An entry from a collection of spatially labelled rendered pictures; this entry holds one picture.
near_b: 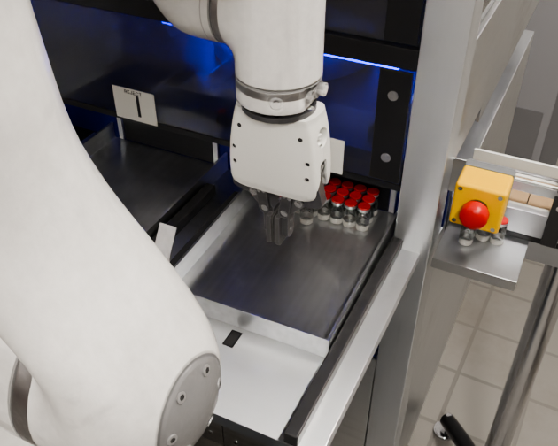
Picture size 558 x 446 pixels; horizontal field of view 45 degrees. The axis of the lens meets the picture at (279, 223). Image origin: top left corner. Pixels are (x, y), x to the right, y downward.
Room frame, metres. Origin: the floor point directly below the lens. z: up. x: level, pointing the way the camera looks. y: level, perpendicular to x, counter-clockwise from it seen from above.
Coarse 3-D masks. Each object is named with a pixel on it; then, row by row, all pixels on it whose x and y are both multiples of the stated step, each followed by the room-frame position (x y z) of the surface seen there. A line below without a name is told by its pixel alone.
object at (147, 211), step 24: (96, 144) 1.10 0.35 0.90; (120, 144) 1.12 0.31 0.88; (120, 168) 1.04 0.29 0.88; (144, 168) 1.04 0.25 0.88; (168, 168) 1.04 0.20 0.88; (192, 168) 1.04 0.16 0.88; (216, 168) 1.00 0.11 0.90; (120, 192) 0.96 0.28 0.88; (144, 192) 0.96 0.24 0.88; (168, 192) 0.96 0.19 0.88; (192, 192) 0.93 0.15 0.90; (144, 216) 0.89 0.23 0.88; (168, 216) 0.86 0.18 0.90
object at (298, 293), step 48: (240, 192) 0.92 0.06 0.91; (240, 240) 0.83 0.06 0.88; (288, 240) 0.83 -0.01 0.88; (336, 240) 0.83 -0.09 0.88; (384, 240) 0.80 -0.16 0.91; (192, 288) 0.72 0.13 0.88; (240, 288) 0.72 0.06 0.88; (288, 288) 0.72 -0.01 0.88; (336, 288) 0.72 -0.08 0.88; (288, 336) 0.61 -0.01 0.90; (336, 336) 0.61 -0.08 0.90
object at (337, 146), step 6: (330, 138) 0.87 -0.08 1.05; (330, 144) 0.87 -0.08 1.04; (336, 144) 0.86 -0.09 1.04; (342, 144) 0.86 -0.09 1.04; (330, 150) 0.87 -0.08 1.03; (336, 150) 0.86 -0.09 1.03; (342, 150) 0.86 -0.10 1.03; (330, 156) 0.87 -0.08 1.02; (336, 156) 0.86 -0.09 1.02; (342, 156) 0.86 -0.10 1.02; (330, 162) 0.87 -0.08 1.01; (336, 162) 0.86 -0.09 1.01; (342, 162) 0.86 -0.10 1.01; (330, 168) 0.87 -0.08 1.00; (336, 168) 0.86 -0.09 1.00; (342, 168) 0.86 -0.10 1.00
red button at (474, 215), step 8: (464, 208) 0.75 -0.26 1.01; (472, 208) 0.74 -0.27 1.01; (480, 208) 0.74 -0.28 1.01; (464, 216) 0.74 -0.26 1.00; (472, 216) 0.74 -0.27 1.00; (480, 216) 0.73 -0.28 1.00; (488, 216) 0.74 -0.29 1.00; (464, 224) 0.74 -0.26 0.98; (472, 224) 0.73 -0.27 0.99; (480, 224) 0.73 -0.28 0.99
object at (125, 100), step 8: (112, 88) 1.04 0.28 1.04; (120, 88) 1.03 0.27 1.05; (128, 88) 1.03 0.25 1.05; (120, 96) 1.04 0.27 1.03; (128, 96) 1.03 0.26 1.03; (144, 96) 1.01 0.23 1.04; (152, 96) 1.01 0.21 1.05; (120, 104) 1.04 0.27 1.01; (128, 104) 1.03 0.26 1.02; (144, 104) 1.01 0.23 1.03; (152, 104) 1.01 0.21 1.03; (120, 112) 1.04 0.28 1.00; (128, 112) 1.03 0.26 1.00; (136, 112) 1.02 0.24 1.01; (144, 112) 1.02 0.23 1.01; (152, 112) 1.01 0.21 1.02; (136, 120) 1.02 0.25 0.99; (144, 120) 1.02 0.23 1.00; (152, 120) 1.01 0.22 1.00
